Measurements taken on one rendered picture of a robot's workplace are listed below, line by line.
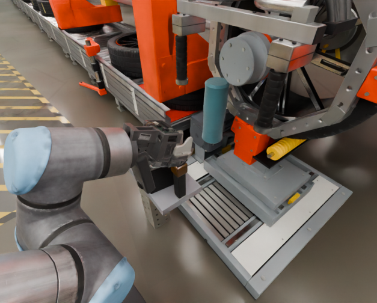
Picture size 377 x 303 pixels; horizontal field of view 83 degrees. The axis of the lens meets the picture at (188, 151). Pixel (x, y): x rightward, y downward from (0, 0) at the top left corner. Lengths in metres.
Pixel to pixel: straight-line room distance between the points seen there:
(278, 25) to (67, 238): 0.52
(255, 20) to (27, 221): 0.55
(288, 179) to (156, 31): 0.93
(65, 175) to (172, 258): 0.87
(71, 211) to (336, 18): 0.57
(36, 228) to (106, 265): 0.12
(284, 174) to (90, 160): 1.04
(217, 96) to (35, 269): 0.68
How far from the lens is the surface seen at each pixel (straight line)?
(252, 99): 0.96
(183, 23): 0.69
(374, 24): 0.64
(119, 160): 0.38
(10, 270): 0.27
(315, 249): 1.32
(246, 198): 1.16
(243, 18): 0.57
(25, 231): 0.42
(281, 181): 1.20
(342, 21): 0.54
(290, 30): 0.50
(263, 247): 1.13
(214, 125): 0.86
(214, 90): 0.78
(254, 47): 0.63
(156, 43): 1.02
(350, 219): 1.52
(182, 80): 0.75
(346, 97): 0.68
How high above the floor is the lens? 1.07
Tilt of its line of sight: 42 degrees down
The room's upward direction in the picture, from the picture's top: straight up
